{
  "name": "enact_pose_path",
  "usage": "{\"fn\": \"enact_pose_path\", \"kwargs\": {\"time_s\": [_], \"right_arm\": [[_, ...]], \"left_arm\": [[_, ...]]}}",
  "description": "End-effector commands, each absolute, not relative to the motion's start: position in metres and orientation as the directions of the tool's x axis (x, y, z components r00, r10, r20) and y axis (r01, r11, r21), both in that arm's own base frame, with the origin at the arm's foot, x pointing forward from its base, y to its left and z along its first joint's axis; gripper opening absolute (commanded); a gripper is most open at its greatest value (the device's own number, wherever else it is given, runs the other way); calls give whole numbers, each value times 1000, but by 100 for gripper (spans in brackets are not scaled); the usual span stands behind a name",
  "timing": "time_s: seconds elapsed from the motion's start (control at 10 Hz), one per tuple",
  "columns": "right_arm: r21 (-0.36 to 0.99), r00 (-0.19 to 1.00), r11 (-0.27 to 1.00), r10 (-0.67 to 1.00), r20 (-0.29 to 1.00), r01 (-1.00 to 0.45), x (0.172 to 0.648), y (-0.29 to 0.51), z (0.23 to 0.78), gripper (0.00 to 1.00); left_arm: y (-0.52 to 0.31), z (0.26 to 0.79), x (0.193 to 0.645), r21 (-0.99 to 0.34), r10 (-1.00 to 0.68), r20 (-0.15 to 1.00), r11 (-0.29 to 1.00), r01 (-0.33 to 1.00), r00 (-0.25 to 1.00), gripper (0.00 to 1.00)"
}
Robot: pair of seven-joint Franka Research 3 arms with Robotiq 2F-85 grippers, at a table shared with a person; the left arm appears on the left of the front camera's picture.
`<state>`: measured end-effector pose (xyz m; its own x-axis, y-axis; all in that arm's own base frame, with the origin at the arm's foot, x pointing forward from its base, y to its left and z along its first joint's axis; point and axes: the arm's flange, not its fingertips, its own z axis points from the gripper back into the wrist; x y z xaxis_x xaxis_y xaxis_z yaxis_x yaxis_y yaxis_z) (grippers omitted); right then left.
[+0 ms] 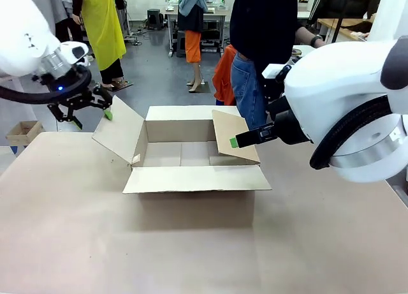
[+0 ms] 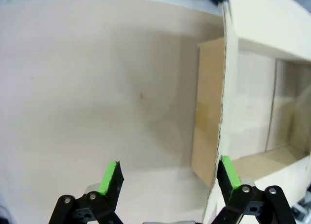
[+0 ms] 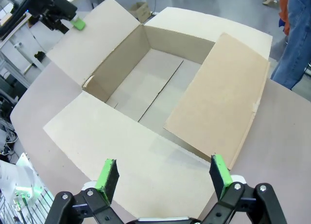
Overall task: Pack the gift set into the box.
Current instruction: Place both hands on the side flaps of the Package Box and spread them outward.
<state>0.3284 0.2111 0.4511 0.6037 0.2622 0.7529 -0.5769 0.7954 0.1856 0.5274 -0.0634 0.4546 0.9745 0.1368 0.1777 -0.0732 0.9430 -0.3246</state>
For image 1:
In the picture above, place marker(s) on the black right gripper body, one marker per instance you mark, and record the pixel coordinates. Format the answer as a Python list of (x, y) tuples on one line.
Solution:
[(288, 125)]

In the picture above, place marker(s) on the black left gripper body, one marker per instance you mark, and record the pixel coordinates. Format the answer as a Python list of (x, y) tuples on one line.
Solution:
[(81, 83)]

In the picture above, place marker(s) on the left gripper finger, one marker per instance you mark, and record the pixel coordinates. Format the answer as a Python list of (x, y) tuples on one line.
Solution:
[(65, 112), (103, 99)]

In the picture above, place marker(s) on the brown cardboard box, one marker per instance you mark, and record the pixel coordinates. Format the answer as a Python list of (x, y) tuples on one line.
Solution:
[(191, 208)]

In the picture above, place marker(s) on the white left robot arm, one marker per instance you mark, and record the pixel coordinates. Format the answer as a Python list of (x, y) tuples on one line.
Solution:
[(19, 35)]

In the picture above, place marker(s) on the person's left forearm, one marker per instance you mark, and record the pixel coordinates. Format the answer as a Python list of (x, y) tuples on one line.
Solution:
[(304, 36)]

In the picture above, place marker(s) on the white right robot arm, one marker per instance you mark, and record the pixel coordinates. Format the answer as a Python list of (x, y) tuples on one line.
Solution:
[(334, 83)]

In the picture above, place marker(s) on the small open cardboard box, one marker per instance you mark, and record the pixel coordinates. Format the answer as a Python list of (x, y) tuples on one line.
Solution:
[(24, 131)]

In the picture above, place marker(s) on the orange cloth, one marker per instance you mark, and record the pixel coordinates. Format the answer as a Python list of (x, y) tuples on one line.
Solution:
[(224, 74)]

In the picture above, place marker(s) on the person in grey hoodie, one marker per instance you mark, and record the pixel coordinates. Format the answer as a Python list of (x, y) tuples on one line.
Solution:
[(62, 7)]

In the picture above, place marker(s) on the black wristwatch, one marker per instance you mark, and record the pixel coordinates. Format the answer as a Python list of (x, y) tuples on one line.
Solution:
[(316, 41)]

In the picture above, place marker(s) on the black stool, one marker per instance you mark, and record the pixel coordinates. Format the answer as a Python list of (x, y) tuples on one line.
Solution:
[(155, 18)]

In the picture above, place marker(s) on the mannequin with orange skirt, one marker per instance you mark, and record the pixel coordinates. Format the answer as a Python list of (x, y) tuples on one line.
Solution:
[(193, 45)]

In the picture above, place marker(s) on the wooden table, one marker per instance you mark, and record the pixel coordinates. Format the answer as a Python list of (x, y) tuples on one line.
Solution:
[(328, 26)]

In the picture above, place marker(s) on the person in dark shirt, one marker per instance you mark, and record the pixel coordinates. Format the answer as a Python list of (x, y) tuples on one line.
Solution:
[(255, 19)]

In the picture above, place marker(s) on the black stand pole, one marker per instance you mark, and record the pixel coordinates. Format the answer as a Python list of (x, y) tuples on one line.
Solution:
[(339, 23)]

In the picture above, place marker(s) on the white workbench with equipment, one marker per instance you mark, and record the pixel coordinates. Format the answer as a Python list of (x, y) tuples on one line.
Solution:
[(210, 15)]

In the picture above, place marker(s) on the person in black jacket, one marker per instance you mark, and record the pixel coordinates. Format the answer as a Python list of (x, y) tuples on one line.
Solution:
[(347, 2)]

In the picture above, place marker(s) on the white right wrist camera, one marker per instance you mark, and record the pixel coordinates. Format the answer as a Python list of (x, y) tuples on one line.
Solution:
[(273, 71)]

